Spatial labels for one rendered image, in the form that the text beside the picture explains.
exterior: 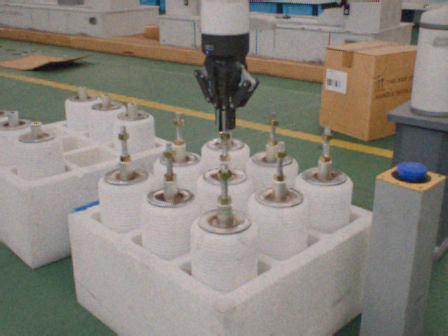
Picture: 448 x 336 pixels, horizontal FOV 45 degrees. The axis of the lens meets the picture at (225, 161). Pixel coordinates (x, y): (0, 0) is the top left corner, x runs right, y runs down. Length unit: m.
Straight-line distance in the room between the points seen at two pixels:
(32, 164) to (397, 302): 0.74
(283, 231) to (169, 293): 0.19
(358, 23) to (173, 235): 2.22
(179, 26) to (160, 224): 2.72
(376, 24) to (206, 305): 2.29
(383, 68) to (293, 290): 1.24
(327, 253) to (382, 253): 0.09
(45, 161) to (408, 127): 0.74
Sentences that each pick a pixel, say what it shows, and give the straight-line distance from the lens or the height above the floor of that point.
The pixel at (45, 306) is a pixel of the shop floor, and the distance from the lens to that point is 1.08.
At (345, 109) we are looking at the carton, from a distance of 2.00.
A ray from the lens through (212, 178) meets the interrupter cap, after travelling 0.90.
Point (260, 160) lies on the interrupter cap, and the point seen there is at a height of 0.25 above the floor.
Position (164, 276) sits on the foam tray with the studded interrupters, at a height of 0.18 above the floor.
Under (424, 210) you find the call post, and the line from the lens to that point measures 0.77.
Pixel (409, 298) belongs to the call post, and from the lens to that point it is 0.83.
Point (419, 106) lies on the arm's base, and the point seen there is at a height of 0.32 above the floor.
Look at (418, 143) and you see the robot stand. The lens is 1.16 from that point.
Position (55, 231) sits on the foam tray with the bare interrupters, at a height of 0.07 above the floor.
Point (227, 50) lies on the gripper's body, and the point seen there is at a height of 0.47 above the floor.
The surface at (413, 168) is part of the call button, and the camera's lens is 0.78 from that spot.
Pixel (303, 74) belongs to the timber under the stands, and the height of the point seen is 0.03.
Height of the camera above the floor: 0.59
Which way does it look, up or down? 20 degrees down
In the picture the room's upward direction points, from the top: straight up
